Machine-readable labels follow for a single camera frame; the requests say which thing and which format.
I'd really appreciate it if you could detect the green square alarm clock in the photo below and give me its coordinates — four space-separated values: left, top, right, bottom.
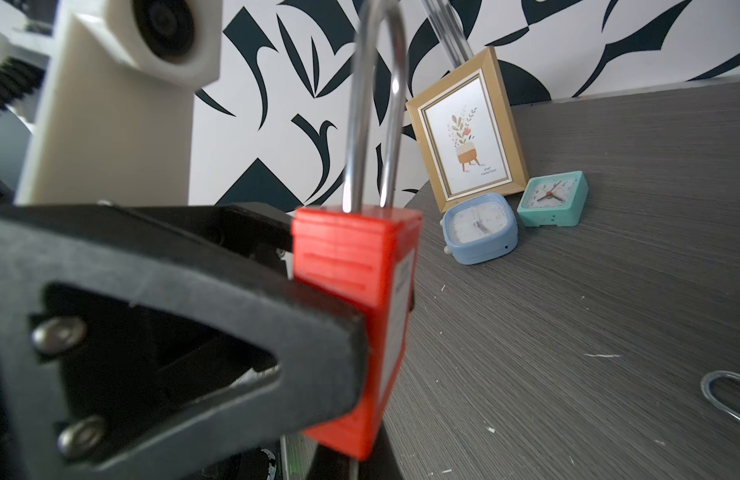
517 171 589 228

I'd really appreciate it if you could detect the wooden picture frame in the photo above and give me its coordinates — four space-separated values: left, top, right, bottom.
406 47 530 213

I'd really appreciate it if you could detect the blue padlock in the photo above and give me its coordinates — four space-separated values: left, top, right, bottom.
700 370 740 424

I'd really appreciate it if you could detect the blue square alarm clock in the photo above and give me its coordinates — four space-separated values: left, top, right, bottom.
440 193 519 265

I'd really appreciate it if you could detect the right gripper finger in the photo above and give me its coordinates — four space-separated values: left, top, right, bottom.
0 203 369 479

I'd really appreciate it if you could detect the red padlock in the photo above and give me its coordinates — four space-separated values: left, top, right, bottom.
292 1 422 461

